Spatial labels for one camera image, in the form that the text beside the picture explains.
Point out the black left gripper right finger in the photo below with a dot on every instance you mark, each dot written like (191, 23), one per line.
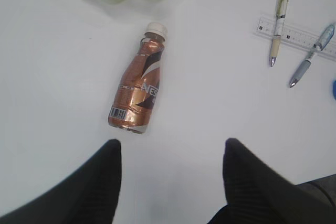
(255, 193)

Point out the brown coffee drink bottle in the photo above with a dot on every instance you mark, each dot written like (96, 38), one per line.
(139, 86)

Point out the cream barrel pen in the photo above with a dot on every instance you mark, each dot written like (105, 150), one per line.
(280, 19)

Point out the blue clip pen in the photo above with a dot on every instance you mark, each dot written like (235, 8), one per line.
(317, 47)

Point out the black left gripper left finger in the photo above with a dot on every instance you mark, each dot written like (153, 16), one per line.
(88, 195)

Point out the clear plastic ruler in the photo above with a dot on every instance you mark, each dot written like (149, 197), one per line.
(295, 37)

